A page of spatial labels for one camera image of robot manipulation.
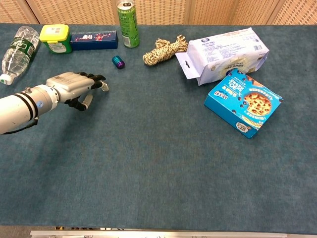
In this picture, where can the green tub with yellow lid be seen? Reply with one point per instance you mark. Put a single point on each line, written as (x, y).
(56, 37)

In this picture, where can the blue cookie box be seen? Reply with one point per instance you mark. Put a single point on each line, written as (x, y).
(244, 104)

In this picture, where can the teal green table cloth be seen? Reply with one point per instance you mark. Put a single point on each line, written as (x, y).
(153, 161)

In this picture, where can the clear plastic water bottle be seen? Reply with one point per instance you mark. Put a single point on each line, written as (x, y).
(17, 53)

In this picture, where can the green drink can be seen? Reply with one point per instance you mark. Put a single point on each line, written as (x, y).
(127, 23)

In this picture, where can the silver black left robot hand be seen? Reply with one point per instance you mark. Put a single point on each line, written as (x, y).
(70, 85)

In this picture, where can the small teal purple spring toy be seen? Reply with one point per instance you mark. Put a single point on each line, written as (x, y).
(118, 62)

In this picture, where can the long dark blue box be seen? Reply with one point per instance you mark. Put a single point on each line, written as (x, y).
(94, 40)

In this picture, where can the woven wicker folding screen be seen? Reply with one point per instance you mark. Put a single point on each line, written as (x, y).
(223, 11)

